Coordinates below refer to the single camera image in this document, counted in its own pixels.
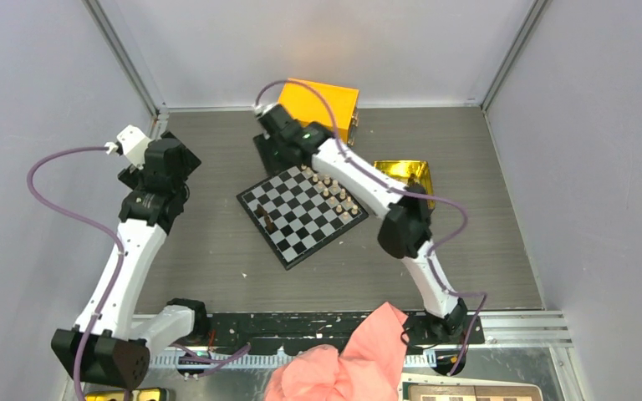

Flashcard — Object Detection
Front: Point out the black white chess board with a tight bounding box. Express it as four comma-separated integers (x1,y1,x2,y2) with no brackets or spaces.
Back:
237,166,369,271

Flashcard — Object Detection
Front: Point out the dark chess piece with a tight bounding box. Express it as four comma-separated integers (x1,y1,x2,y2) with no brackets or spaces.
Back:
255,204,268,219
263,211,277,234

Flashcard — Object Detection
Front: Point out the gold tin tray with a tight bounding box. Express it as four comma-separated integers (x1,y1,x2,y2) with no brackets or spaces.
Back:
374,160,434,195

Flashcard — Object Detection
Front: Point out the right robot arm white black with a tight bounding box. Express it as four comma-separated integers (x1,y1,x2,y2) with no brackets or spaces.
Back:
254,104,467,343

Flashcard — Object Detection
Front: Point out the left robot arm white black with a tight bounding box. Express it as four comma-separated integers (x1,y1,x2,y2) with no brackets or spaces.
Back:
51,125,211,391

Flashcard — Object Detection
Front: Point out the wooden chess board box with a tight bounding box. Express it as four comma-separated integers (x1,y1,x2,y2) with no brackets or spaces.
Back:
407,384,543,401

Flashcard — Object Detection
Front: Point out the yellow and teal box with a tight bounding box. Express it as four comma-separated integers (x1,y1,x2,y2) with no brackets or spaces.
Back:
278,78,360,146

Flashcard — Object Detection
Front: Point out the gold tin at bottom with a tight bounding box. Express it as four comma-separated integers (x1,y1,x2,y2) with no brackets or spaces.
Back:
85,388,172,401

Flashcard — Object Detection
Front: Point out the pink cloth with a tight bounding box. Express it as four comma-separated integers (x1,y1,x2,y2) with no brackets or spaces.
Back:
264,302,408,400

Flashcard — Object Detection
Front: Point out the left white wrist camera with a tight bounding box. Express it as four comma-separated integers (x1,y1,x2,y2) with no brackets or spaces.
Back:
104,124,152,170

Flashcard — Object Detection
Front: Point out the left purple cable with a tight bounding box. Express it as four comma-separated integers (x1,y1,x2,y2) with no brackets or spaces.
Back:
26,145,252,401

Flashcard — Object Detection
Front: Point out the purple cable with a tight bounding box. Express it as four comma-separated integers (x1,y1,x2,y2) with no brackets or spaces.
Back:
254,79,489,378
26,145,252,401

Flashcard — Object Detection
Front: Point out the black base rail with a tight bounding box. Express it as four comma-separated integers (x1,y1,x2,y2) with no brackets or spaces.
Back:
176,310,485,356

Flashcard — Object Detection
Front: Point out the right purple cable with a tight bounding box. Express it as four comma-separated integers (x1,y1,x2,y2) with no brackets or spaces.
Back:
254,79,489,378

